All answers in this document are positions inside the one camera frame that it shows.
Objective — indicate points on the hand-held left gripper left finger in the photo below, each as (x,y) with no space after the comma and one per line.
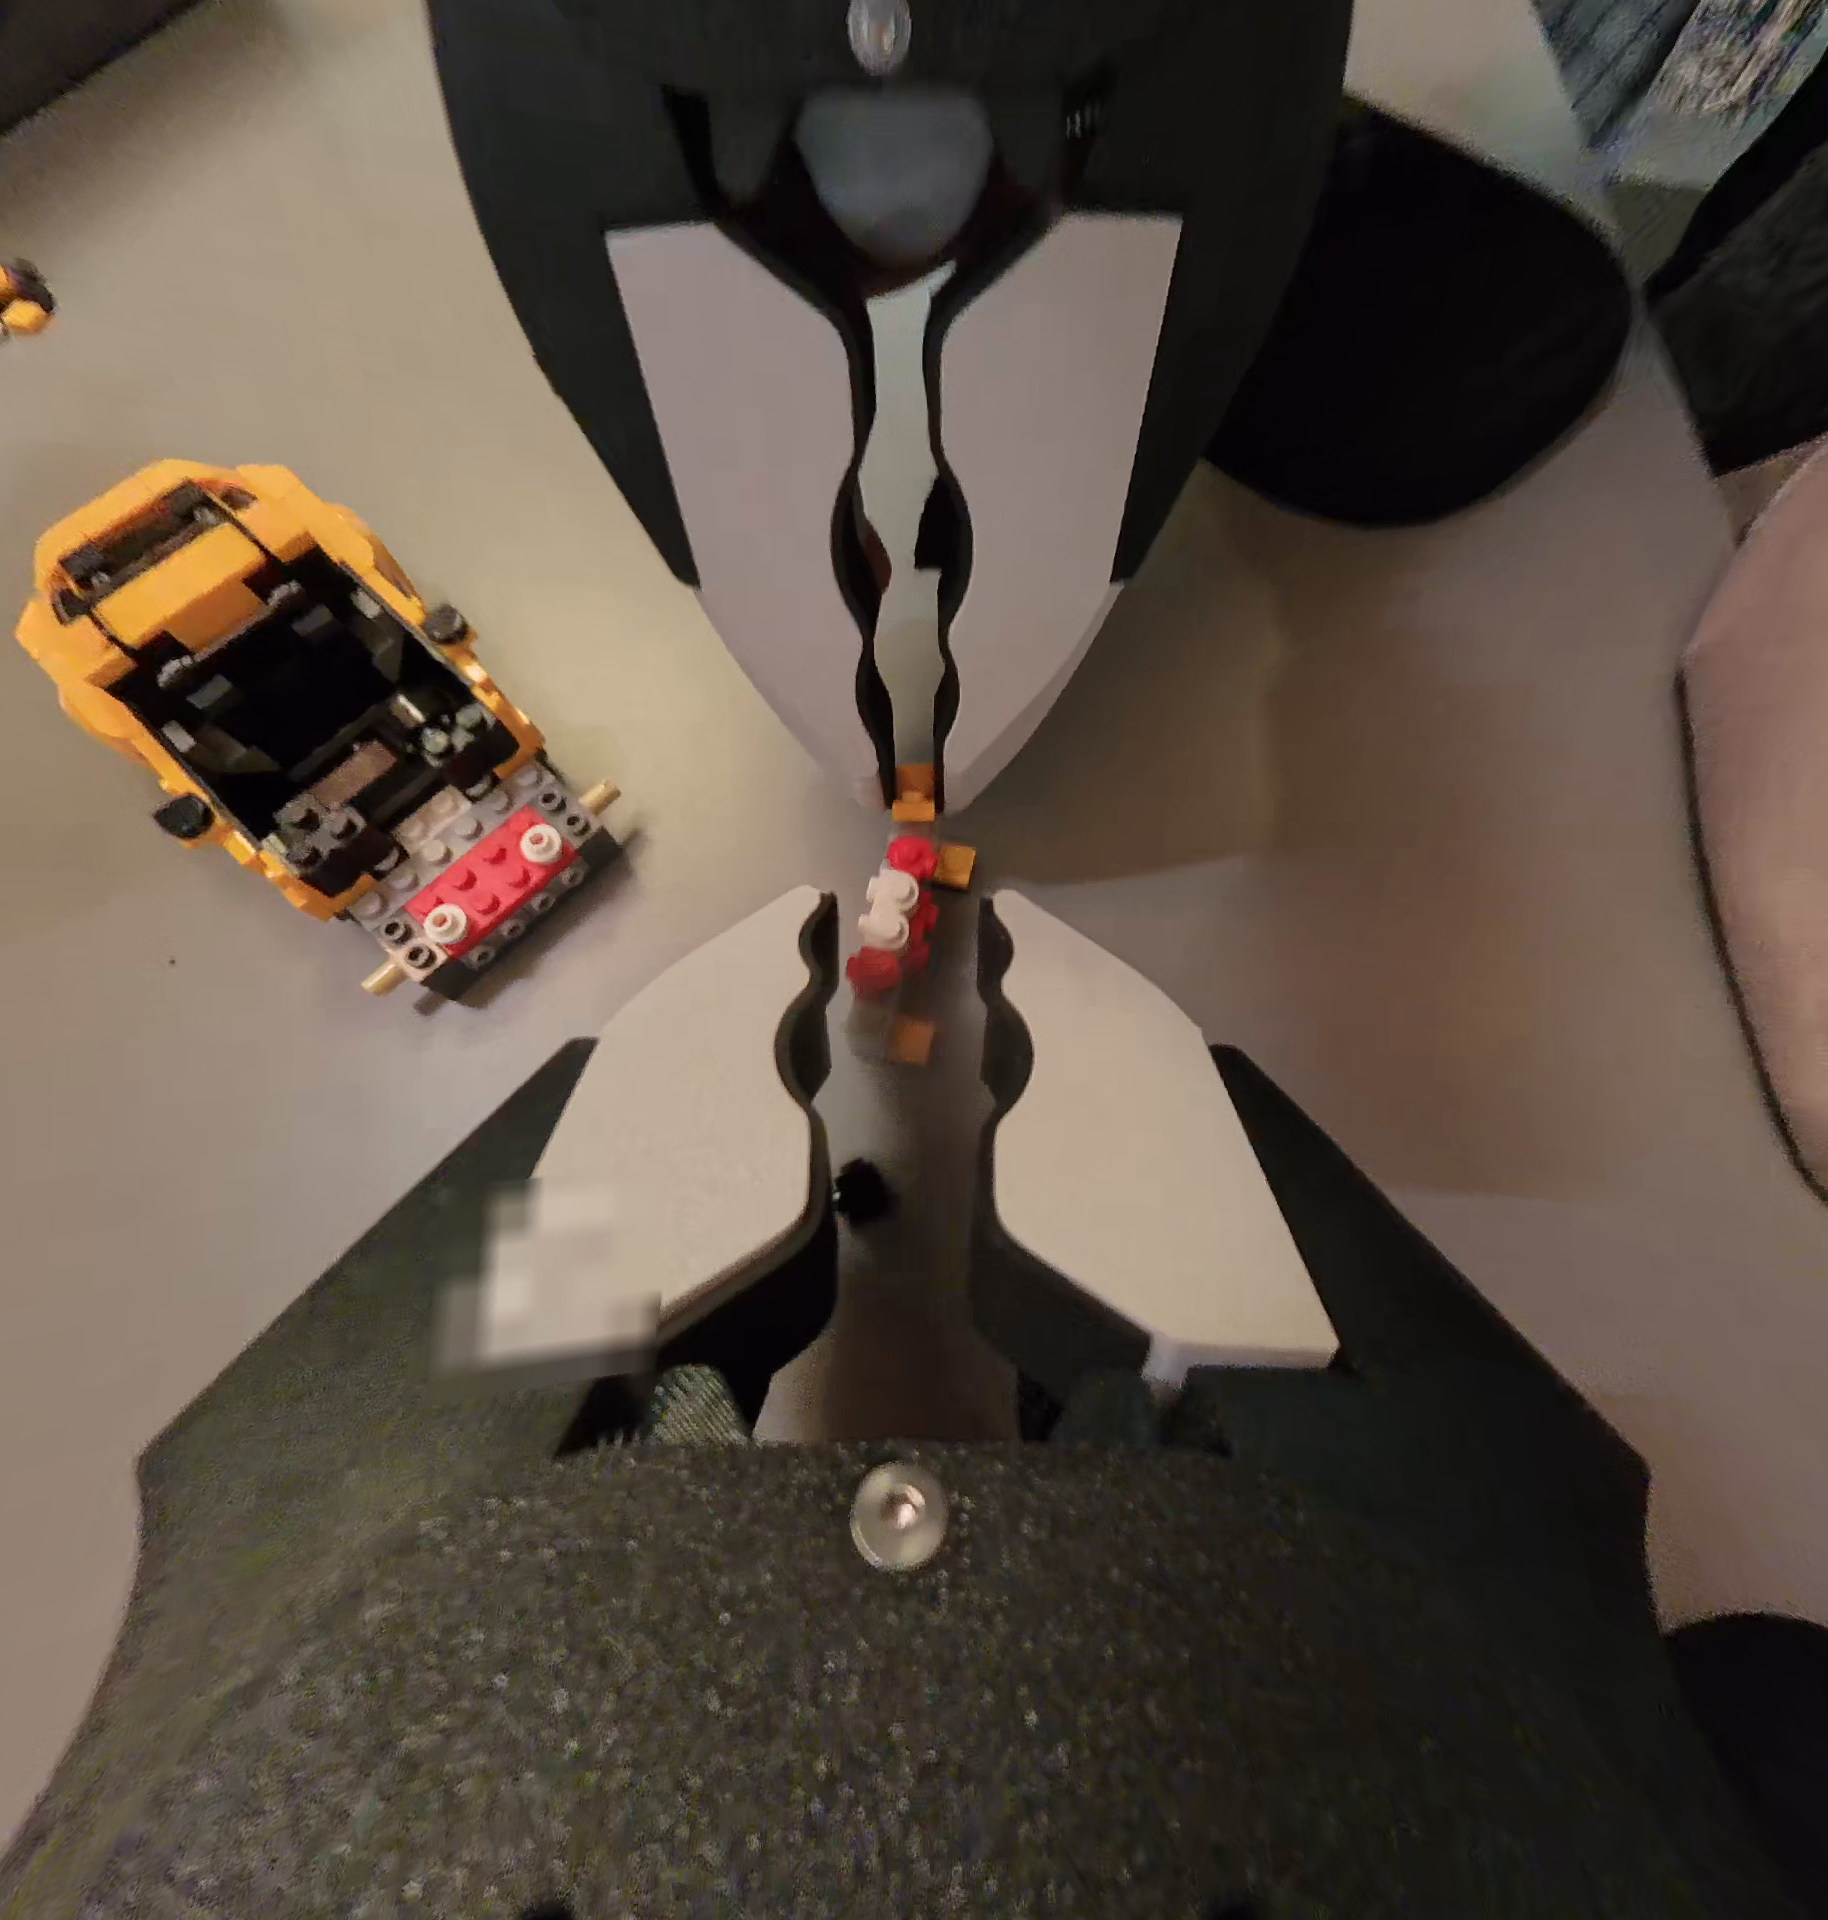
(690,1097)

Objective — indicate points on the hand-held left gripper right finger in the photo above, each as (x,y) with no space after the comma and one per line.
(1138,1152)

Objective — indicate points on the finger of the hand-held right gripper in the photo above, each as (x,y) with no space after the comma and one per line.
(1050,450)
(750,495)

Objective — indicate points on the red white lego assembly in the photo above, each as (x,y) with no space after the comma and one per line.
(888,929)

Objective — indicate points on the small Lego pieces pile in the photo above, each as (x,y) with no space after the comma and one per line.
(14,294)

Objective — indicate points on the black lego piece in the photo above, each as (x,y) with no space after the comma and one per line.
(862,1192)

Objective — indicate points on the yellow lego car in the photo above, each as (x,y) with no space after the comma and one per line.
(256,660)

